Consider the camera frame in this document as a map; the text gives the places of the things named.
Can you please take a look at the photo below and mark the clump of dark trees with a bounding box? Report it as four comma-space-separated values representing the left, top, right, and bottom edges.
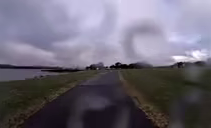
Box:
85, 62, 106, 71
109, 61, 153, 70

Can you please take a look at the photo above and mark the dark asphalt path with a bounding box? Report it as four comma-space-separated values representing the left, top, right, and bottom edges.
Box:
20, 70, 155, 128

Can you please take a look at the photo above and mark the low dark spit of land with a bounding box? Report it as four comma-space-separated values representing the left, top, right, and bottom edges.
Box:
40, 67, 85, 74

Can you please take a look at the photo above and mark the wide grass field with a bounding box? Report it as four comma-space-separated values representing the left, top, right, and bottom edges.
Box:
117, 67, 211, 128

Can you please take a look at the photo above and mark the grass verge beside water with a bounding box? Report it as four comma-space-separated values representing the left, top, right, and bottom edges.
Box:
0, 69, 104, 128

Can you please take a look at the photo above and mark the distant dark shoreline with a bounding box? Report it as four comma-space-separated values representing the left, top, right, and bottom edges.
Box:
0, 63, 62, 70

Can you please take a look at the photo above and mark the grey water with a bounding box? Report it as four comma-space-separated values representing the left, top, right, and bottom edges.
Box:
0, 68, 61, 83

